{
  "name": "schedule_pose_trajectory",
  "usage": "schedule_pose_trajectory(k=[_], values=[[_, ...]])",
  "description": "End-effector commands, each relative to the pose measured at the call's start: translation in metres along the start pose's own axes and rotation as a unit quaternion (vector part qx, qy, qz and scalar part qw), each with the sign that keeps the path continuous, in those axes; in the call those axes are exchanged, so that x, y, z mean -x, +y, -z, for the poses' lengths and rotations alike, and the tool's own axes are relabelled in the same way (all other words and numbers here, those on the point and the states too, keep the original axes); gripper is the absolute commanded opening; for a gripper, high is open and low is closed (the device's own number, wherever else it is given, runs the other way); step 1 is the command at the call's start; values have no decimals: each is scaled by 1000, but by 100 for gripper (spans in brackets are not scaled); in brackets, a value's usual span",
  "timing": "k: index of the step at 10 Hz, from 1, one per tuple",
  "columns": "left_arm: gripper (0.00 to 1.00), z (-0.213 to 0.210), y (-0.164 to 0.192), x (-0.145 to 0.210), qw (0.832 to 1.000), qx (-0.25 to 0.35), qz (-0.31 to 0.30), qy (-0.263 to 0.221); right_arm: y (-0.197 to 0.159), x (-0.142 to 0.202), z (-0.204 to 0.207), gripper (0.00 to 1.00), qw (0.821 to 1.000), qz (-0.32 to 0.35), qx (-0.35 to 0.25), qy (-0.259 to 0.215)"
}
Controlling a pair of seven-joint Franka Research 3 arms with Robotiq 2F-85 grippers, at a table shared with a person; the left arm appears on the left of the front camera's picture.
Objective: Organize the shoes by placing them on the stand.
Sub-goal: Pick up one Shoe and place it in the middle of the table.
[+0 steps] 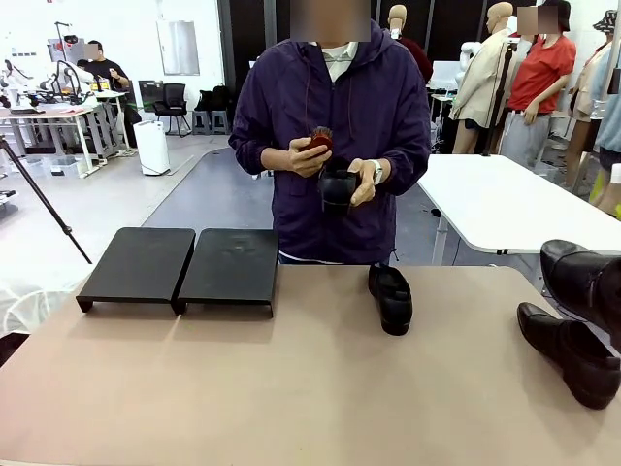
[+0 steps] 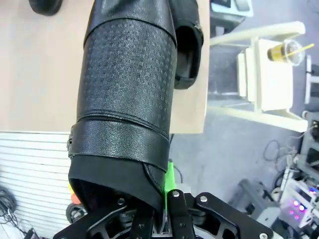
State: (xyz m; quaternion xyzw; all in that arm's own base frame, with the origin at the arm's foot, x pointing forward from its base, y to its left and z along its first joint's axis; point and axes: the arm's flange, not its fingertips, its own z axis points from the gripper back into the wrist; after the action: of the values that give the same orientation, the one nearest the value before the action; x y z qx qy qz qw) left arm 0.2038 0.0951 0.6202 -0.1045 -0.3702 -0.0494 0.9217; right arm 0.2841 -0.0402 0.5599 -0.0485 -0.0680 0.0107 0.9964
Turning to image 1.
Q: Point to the mannequin in dark red top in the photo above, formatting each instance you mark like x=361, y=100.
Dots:
x=398, y=19

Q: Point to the white mesh cover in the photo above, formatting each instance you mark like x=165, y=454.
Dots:
x=29, y=306

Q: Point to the person in red t-shirt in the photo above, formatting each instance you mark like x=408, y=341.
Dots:
x=541, y=73

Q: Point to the person's left hand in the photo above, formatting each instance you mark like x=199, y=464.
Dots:
x=368, y=183

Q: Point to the mannequin in beige jacket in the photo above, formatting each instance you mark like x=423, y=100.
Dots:
x=480, y=77

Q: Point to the white side table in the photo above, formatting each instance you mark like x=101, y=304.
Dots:
x=485, y=194

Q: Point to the person's left forearm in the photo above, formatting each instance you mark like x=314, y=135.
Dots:
x=407, y=165

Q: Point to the black camera tripod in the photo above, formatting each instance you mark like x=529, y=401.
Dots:
x=66, y=228

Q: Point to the person in purple jacket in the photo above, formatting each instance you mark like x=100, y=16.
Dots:
x=310, y=97

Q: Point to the grey wall cabinet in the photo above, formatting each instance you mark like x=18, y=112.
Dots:
x=178, y=48

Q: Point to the black metal shoe stand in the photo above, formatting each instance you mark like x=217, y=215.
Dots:
x=140, y=262
x=228, y=272

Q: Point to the black stand pole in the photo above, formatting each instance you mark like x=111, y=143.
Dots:
x=500, y=94

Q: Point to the silver wristwatch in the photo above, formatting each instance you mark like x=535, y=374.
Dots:
x=378, y=172

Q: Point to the black office chair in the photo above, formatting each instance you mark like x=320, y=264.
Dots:
x=173, y=97

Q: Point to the brown shoe brush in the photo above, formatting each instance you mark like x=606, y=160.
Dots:
x=320, y=141

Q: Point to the grey plastic stool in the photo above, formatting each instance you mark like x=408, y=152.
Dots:
x=201, y=121
x=219, y=121

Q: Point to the black backpack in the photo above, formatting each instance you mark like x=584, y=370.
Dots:
x=216, y=99

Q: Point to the person's right hand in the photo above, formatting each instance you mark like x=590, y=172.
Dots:
x=303, y=161

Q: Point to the person's right forearm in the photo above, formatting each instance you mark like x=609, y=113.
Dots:
x=252, y=150

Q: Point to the white humanoid robot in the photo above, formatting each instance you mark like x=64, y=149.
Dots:
x=467, y=56

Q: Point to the man in black shirt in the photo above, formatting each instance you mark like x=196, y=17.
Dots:
x=109, y=73

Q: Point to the black buckled dress shoe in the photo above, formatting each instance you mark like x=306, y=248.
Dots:
x=572, y=349
x=577, y=276

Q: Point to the translucent storage box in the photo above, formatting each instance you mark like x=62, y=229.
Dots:
x=63, y=167

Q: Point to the white air purifier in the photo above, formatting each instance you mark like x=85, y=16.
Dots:
x=153, y=145

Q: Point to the mannequin with bucket hat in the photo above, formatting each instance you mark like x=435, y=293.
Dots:
x=594, y=82

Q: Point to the black chunky loafer shoe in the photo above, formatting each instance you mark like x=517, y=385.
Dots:
x=337, y=191
x=393, y=306

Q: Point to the white lab workbench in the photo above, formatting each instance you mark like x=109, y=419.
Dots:
x=48, y=115

